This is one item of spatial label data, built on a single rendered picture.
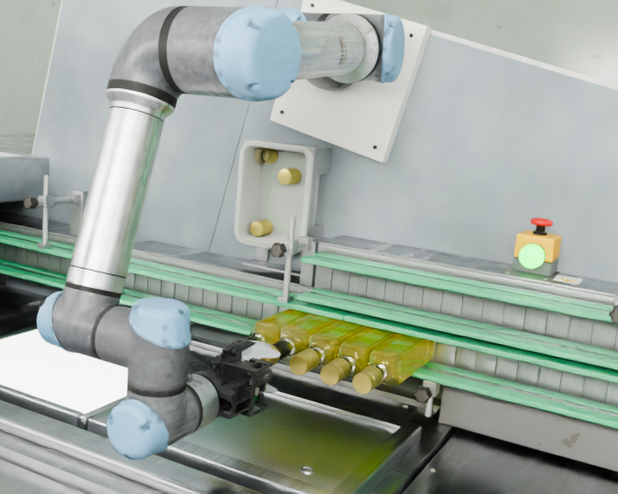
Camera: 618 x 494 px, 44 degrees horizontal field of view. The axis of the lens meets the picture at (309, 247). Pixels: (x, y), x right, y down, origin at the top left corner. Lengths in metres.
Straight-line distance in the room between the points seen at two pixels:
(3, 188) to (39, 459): 0.92
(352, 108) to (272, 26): 0.62
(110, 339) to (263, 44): 0.41
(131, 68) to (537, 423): 0.92
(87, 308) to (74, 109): 1.09
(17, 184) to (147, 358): 1.16
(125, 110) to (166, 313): 0.28
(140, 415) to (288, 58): 0.49
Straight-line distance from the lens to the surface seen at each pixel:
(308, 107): 1.63
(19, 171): 2.06
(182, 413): 1.01
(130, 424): 0.98
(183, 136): 1.84
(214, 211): 1.80
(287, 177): 1.61
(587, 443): 1.45
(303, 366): 1.25
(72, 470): 1.24
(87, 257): 1.03
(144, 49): 1.05
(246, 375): 1.13
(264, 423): 1.35
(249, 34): 0.97
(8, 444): 1.34
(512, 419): 1.46
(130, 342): 0.97
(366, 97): 1.58
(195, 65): 1.00
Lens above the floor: 2.23
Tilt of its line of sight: 62 degrees down
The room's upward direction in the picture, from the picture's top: 105 degrees counter-clockwise
